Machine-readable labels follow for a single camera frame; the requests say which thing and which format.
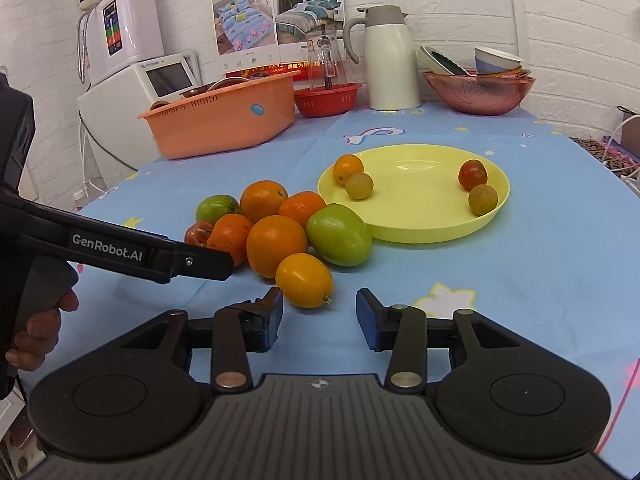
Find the brown longan front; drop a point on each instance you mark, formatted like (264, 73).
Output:
(483, 198)

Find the orange plastic basket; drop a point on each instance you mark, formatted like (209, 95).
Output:
(225, 119)

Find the cardboard box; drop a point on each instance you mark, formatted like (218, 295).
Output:
(630, 136)

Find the pink glass bowl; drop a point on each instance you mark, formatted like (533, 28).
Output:
(480, 95)

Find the white water purifier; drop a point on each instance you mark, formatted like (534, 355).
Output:
(121, 33)

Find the small green fruit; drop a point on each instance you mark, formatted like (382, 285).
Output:
(212, 208)

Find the brown longan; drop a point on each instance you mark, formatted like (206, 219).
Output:
(359, 186)
(483, 198)

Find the white thermos jug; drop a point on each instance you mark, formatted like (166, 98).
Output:
(392, 73)

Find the large orange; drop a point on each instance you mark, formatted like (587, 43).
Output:
(272, 239)

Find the white countertop appliance with screen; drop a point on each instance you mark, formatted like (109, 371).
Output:
(120, 140)

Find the tilted dish in bowl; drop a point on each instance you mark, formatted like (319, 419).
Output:
(437, 63)

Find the yellow plastic plate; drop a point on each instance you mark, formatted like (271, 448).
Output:
(417, 198)

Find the yellow-orange citrus front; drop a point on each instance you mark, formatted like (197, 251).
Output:
(305, 281)

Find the person left hand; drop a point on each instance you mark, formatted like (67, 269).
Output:
(31, 346)

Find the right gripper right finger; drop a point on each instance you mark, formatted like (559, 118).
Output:
(401, 330)

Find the tangerine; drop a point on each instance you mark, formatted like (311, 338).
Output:
(301, 206)
(229, 234)

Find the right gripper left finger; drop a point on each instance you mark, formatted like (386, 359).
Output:
(240, 329)

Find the large green mango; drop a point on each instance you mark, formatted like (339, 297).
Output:
(339, 236)

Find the white blue ceramic bowl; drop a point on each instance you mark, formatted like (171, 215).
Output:
(493, 61)

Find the glass pitcher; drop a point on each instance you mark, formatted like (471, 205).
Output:
(325, 65)

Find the small yellow-orange citrus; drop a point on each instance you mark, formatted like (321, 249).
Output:
(345, 167)

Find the small red plastic basket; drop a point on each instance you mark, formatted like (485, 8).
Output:
(325, 103)

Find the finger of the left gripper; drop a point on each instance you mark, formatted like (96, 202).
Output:
(201, 262)

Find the wall calendar poster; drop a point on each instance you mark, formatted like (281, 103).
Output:
(254, 34)

